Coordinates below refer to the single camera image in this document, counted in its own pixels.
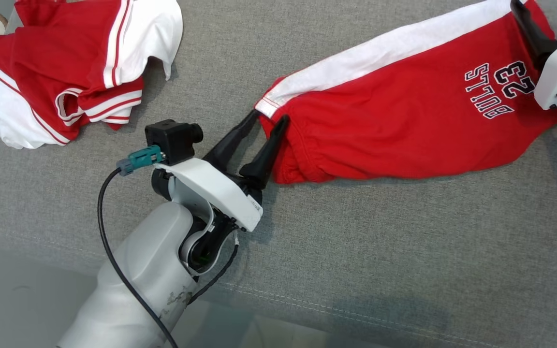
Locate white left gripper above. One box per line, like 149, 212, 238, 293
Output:
152, 109, 291, 233

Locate red Bulls 23 shorts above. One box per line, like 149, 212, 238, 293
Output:
254, 0, 557, 185

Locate red white striped jersey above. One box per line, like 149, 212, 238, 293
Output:
0, 0, 184, 149

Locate teal left camera connector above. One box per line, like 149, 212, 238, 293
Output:
117, 145, 165, 177

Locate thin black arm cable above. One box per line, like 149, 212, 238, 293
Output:
187, 242, 239, 305

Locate black left camera cable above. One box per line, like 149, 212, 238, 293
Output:
97, 167, 180, 348

